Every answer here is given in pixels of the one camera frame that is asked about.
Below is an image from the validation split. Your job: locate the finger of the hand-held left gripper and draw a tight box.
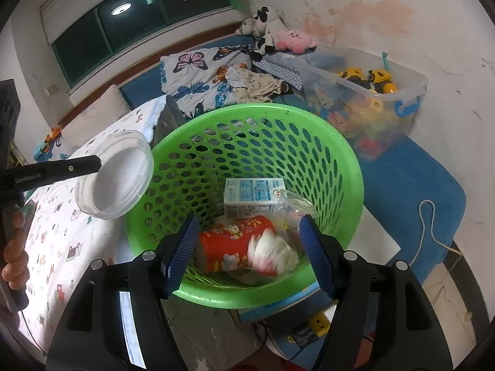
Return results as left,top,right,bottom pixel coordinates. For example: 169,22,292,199
42,155,102,186

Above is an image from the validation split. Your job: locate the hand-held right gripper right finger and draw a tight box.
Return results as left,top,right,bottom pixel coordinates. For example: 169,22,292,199
299,214,453,371

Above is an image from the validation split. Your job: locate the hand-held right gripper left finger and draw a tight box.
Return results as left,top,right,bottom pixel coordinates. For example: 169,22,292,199
45,215,201,371

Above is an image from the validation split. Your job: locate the clear plastic bowl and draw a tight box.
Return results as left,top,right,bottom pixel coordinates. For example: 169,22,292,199
75,129,155,221

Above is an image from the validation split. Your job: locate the red printed snack tub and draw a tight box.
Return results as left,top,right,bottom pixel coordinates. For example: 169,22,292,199
198,215,281,276

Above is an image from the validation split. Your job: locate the white red wrapper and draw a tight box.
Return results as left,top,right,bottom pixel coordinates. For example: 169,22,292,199
247,229,300,277

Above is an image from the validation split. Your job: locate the clear pink plastic bag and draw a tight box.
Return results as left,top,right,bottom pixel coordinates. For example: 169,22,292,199
275,190,323,242

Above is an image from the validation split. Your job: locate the blue white milk carton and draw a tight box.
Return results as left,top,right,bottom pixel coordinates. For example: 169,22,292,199
223,178,287,218

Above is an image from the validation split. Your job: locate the green plastic mesh basket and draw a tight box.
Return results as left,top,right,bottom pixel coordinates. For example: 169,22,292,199
126,103,365,310

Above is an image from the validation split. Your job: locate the person's left hand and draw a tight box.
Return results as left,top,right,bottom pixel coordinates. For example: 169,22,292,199
2,209,30,288

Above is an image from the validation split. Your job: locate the orange blue toy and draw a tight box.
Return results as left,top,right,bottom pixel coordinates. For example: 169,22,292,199
35,124,64,161

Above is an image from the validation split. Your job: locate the printed white bed sheet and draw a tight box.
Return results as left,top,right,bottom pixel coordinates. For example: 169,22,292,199
19,96,171,356

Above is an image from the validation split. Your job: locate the white pillow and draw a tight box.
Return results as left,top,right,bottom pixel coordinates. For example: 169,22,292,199
62,84,130,151

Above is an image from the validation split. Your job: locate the yellow power strip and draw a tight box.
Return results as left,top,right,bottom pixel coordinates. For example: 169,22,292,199
288,311,333,346

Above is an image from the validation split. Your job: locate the blue white book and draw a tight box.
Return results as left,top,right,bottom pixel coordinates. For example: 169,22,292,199
236,282,329,323

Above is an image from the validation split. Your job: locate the grey foam floor mat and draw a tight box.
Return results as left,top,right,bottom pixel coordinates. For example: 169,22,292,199
158,297,271,371

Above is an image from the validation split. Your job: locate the blue padded mat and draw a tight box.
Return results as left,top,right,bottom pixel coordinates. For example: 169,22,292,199
118,33,467,283

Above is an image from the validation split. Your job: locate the pile of colourful toys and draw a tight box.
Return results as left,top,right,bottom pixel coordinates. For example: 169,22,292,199
305,85,407,161

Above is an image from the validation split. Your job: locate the butterfly print pillow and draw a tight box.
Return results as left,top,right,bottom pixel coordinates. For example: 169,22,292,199
160,44,256,122

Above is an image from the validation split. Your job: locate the green framed window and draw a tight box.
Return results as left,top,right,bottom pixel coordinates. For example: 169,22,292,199
52,0,233,86

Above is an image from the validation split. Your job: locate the cream patterned garment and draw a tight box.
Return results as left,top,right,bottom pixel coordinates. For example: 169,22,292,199
225,66,289,104

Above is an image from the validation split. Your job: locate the yellow toy truck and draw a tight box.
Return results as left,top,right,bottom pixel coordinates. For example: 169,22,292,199
367,69,399,94
338,67,368,87

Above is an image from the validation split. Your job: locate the clear plastic storage box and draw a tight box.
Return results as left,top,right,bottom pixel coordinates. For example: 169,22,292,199
299,48,430,163

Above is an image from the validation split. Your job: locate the blue checkered cloth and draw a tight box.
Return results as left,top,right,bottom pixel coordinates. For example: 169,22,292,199
251,55,306,89

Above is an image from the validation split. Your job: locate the pink plush toy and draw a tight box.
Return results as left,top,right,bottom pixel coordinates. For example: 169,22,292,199
274,29,318,54

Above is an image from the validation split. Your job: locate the grey plush toy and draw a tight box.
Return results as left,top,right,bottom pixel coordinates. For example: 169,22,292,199
236,16,258,36

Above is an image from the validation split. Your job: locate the black white cow plush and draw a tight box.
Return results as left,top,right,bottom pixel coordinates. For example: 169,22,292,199
253,6,289,55

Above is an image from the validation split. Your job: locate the white cord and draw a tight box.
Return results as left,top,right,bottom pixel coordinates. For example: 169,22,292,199
411,200,463,267

